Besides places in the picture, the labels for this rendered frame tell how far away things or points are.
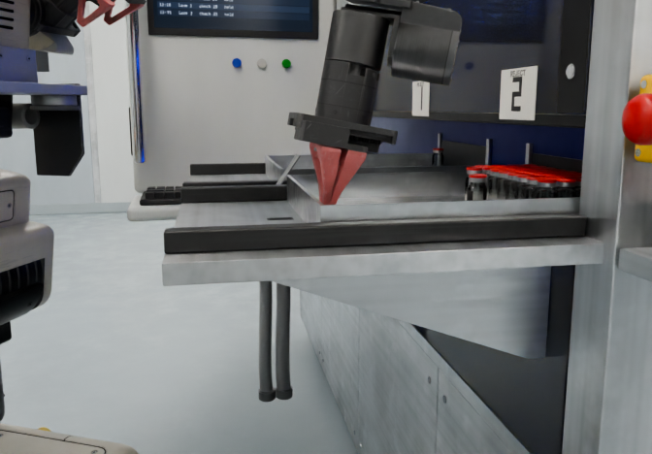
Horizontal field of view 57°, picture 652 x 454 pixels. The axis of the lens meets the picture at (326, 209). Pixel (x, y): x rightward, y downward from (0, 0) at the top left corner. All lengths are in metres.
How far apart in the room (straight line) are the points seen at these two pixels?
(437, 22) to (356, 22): 0.08
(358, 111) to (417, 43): 0.08
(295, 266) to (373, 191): 0.34
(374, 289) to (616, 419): 0.26
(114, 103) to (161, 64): 4.63
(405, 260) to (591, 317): 0.21
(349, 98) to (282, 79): 0.93
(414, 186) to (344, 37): 0.32
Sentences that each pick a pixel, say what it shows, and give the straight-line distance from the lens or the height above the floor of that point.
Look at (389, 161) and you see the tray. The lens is 1.19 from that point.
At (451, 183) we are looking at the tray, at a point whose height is 0.90.
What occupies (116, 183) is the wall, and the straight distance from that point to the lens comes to 6.15.
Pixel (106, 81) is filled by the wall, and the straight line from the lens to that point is 6.12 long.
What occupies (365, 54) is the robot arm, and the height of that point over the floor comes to 1.05.
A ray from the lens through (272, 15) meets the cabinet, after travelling 1.51.
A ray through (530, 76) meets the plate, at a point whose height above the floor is 1.04.
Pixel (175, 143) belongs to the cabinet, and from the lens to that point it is 1.49.
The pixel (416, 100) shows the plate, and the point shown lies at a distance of 1.09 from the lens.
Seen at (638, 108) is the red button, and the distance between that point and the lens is 0.52.
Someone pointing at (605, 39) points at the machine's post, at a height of 1.07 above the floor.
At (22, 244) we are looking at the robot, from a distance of 1.11.
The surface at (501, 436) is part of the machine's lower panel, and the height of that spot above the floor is 0.58.
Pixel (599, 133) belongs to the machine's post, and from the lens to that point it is 0.62.
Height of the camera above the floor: 1.00
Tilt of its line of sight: 10 degrees down
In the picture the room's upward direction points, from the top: straight up
